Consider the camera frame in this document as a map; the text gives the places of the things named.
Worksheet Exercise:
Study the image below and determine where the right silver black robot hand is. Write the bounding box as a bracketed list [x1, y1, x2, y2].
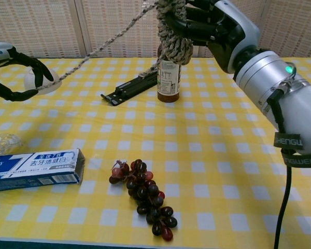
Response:
[165, 0, 261, 75]

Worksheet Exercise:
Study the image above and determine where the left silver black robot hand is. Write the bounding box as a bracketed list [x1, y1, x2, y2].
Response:
[0, 42, 54, 102]

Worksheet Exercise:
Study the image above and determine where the speckled white black rope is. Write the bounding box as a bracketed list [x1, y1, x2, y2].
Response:
[37, 0, 194, 91]

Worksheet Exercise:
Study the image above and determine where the yellow white checkered tablecloth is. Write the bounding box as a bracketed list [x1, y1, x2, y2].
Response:
[0, 56, 311, 246]

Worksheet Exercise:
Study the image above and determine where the white upturned bowl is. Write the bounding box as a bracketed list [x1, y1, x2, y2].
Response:
[24, 67, 60, 94]

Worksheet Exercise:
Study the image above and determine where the clear plastic packaging piece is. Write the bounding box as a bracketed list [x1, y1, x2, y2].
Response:
[0, 133, 24, 156]

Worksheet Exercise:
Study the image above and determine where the brown bottle black cap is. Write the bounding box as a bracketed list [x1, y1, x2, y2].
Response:
[157, 44, 182, 103]

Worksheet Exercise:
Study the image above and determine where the black folding metal stand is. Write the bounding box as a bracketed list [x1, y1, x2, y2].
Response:
[101, 68, 159, 106]

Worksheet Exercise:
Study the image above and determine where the blue white toothpaste box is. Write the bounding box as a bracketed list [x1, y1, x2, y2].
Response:
[0, 148, 86, 193]

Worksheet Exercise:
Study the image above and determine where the dark red grape bunch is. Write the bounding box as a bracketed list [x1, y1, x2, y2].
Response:
[108, 159, 178, 242]

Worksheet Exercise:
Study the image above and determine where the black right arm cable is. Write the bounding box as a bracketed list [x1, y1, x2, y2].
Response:
[268, 88, 293, 249]

